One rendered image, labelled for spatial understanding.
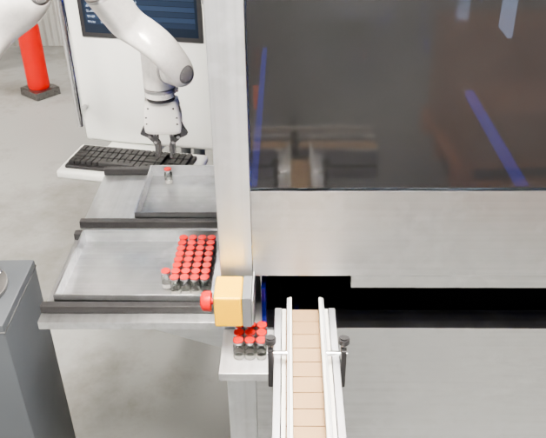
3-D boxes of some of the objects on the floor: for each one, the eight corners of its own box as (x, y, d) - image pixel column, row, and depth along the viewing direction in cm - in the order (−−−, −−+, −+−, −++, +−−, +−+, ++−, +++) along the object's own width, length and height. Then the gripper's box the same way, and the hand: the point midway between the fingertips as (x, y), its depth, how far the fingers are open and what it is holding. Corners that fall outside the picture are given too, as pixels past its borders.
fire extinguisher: (63, 86, 503) (48, -4, 470) (56, 101, 480) (39, 8, 447) (25, 87, 502) (7, -2, 468) (16, 102, 479) (-4, 9, 445)
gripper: (127, 98, 183) (135, 162, 193) (189, 99, 183) (193, 162, 193) (132, 88, 190) (139, 149, 200) (192, 88, 190) (196, 149, 199)
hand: (165, 149), depth 195 cm, fingers open, 3 cm apart
